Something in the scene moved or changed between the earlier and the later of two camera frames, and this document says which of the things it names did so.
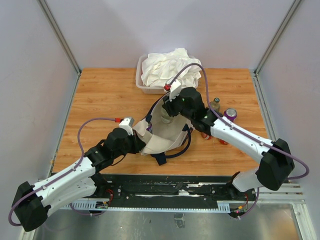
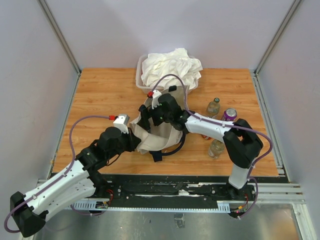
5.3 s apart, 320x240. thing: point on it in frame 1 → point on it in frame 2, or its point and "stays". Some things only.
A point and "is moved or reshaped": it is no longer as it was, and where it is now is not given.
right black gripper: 168,105 → 144,122
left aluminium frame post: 50,18 stays
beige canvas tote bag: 163,140 is moved or reshaped
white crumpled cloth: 160,69 stays
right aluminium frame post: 294,5 stays
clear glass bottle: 215,104 stays
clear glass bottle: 166,117 is moved or reshaped
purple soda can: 231,114 stays
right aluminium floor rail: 291,191 stays
